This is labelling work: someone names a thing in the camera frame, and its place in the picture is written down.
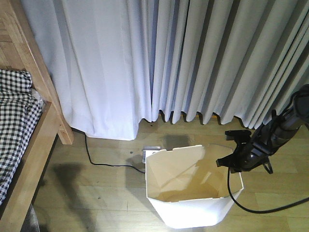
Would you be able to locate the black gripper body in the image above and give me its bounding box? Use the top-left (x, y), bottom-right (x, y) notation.
top-left (216, 119), bottom-right (289, 174)

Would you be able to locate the white plastic trash bin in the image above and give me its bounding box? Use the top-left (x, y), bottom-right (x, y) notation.
top-left (145, 144), bottom-right (244, 229)

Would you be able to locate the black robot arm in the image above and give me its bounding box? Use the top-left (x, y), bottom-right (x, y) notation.
top-left (216, 84), bottom-right (309, 174)

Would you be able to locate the white floor power outlet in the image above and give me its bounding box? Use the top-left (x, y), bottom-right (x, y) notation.
top-left (142, 146), bottom-right (162, 163)

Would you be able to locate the white pleated curtain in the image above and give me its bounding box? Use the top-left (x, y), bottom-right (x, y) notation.
top-left (22, 0), bottom-right (309, 140)

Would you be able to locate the black white checkered bedding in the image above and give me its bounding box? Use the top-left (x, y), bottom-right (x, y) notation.
top-left (0, 69), bottom-right (42, 203)

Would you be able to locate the grey round rug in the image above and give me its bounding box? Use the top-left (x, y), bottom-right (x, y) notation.
top-left (20, 204), bottom-right (40, 232)

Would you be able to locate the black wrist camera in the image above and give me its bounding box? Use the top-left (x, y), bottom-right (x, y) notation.
top-left (225, 130), bottom-right (252, 146)

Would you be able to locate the black camera cable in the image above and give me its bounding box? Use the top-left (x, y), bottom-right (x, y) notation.
top-left (226, 166), bottom-right (309, 214)

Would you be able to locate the black power cord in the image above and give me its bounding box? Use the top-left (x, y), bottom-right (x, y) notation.
top-left (84, 134), bottom-right (146, 174)

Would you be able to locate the wooden bed frame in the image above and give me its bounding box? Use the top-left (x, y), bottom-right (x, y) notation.
top-left (0, 0), bottom-right (73, 232)

